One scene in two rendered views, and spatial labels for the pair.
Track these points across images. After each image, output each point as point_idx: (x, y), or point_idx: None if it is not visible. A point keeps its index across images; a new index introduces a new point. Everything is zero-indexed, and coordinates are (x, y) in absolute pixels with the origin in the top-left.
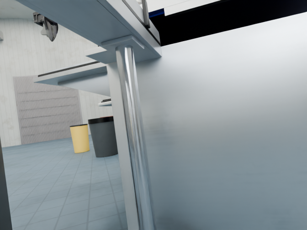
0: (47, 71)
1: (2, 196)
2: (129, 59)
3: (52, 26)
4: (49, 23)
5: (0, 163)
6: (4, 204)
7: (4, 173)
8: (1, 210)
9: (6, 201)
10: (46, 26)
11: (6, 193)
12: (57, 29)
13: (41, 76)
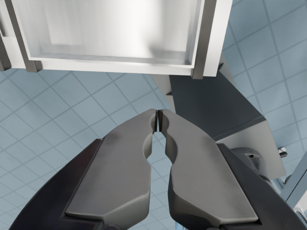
0: (195, 58)
1: (182, 87)
2: None
3: (147, 181)
4: (202, 198)
5: (183, 104)
6: (180, 85)
7: (175, 101)
8: (186, 81)
9: (176, 88)
10: (236, 155)
11: (175, 91)
12: (63, 171)
13: (222, 45)
